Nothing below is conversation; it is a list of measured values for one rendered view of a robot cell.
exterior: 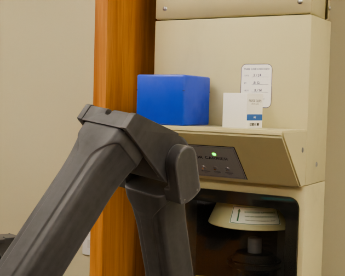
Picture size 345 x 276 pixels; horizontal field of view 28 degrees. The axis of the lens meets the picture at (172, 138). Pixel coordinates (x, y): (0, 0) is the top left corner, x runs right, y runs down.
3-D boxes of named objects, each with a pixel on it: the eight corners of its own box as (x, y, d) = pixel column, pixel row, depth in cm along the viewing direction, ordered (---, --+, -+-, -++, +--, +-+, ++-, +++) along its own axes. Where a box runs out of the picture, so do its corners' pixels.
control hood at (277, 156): (150, 172, 137) (151, 122, 136) (306, 186, 120) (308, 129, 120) (116, 177, 127) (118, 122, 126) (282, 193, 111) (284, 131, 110)
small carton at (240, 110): (238, 126, 124) (239, 93, 123) (262, 128, 120) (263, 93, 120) (222, 127, 120) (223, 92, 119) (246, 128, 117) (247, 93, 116)
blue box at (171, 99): (163, 122, 134) (165, 76, 133) (209, 125, 129) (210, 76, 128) (135, 124, 125) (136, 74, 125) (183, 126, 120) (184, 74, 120)
